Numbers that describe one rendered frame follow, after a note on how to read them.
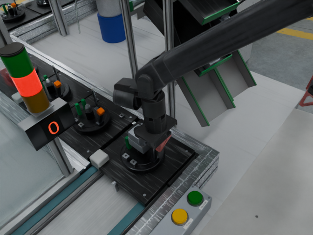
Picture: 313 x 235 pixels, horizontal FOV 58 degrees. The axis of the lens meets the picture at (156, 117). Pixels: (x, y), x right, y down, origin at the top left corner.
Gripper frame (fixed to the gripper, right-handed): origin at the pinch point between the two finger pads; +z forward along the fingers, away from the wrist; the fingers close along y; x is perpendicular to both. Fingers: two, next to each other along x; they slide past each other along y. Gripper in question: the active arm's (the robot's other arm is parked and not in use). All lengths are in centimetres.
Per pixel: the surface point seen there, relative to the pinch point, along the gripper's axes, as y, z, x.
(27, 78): 19.2, -28.8, -16.7
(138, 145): 1.9, 1.4, -6.2
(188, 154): -9.9, 9.7, 3.1
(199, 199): 1.1, 9.8, 15.0
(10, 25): -21, 8, -133
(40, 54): -15, 9, -92
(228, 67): -45.4, 0.0, -4.6
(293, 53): -242, 104, -34
